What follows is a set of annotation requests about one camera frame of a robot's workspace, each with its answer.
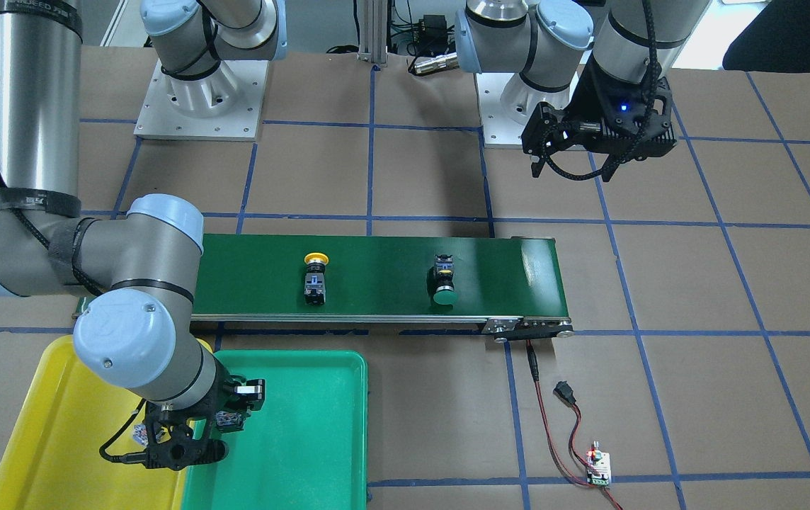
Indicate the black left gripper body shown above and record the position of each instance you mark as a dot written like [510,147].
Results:
[591,92]

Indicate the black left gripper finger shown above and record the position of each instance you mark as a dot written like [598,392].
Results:
[537,164]
[610,166]

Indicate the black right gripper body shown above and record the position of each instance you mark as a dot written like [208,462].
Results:
[223,394]

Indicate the green push button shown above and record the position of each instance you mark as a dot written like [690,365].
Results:
[442,287]
[229,422]

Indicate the yellow push button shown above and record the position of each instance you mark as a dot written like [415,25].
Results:
[139,434]
[314,278]

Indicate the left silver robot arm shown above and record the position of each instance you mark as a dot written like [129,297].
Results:
[546,42]

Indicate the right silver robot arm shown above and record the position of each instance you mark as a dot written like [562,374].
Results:
[140,271]

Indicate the yellow plastic tray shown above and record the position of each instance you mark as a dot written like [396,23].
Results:
[52,459]

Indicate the green conveyor belt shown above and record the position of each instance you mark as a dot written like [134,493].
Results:
[510,289]

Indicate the green plastic tray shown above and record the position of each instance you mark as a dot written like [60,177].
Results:
[305,449]

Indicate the small motor controller board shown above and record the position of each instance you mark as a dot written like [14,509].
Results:
[598,467]

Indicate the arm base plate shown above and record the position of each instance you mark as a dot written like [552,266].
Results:
[225,106]
[505,103]

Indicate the aluminium frame post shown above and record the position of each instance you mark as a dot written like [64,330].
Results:
[372,31]

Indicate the black cable plug connector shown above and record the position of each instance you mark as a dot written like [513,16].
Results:
[565,393]

